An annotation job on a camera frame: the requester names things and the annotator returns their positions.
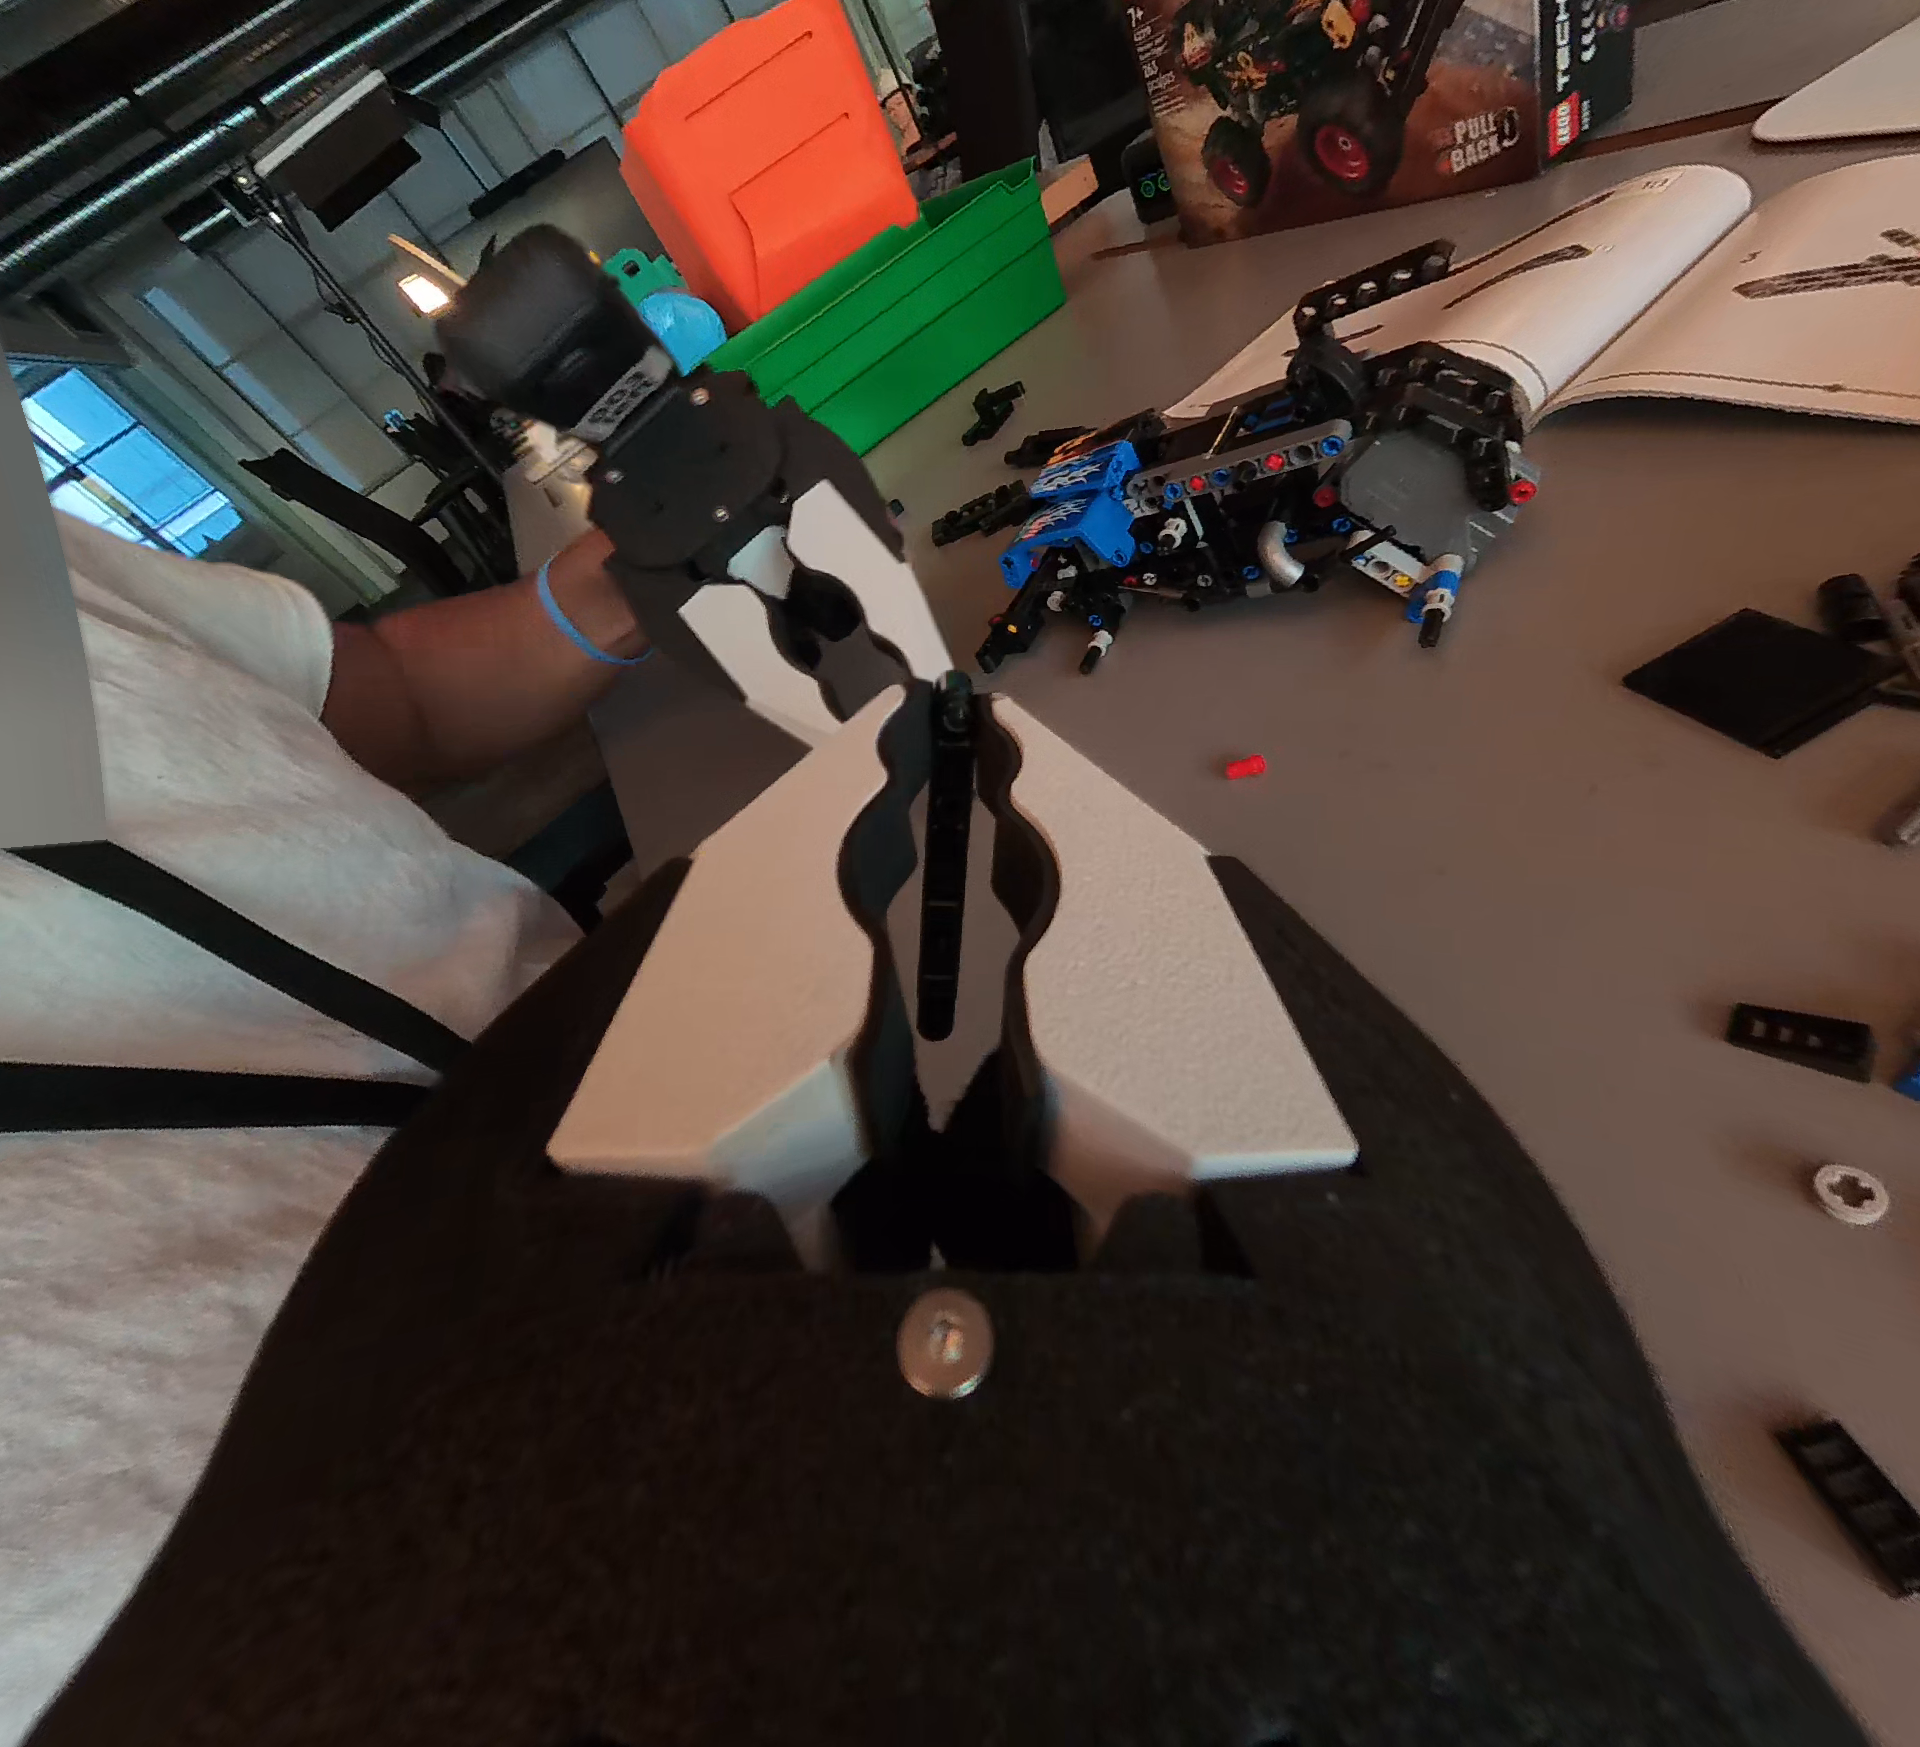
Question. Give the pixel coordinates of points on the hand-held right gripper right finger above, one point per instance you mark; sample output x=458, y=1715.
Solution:
x=1169, y=1012

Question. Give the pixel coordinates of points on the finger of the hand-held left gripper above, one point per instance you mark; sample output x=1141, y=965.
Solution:
x=757, y=652
x=885, y=592

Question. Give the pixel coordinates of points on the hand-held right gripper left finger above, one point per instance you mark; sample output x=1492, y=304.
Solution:
x=720, y=1012

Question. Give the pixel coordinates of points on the long black lego beam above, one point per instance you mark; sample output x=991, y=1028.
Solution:
x=944, y=878

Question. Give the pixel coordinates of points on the person's left forearm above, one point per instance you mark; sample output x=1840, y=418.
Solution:
x=449, y=697

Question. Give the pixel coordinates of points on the small black lego piece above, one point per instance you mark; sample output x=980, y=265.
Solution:
x=991, y=410
x=983, y=514
x=1050, y=445

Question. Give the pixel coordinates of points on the partly built lego vehicle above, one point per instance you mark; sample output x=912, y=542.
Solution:
x=1409, y=488

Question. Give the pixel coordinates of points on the black lego brick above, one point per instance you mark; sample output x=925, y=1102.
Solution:
x=1799, y=1039

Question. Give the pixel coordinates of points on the black square lego plate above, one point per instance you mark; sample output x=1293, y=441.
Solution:
x=1756, y=683

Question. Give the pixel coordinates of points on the white round lego piece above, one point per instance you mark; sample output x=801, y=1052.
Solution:
x=1847, y=1194

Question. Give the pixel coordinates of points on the lego set box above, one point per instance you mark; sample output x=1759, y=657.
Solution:
x=1351, y=7

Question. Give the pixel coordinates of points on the black grey lego piece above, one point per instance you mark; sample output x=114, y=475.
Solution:
x=1868, y=607

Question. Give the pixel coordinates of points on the lego instruction booklet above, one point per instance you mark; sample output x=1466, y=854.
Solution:
x=1651, y=276

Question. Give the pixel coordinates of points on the black studded lego plate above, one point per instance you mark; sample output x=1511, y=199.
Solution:
x=1860, y=1499

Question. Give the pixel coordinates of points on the blue wristband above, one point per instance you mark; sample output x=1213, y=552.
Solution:
x=561, y=615

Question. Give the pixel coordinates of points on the green plastic bin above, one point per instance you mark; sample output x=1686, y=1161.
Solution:
x=914, y=306

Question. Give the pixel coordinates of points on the orange plastic bin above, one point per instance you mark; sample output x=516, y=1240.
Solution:
x=766, y=157

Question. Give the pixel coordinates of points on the black studio softbox light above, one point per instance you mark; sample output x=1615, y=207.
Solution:
x=339, y=150

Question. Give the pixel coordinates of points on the small black device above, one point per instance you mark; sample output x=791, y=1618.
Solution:
x=1152, y=184

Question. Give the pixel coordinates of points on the black desk chair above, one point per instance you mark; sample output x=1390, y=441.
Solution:
x=987, y=52

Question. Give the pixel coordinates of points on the wooden white book stand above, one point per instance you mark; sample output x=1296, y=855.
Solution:
x=1860, y=82

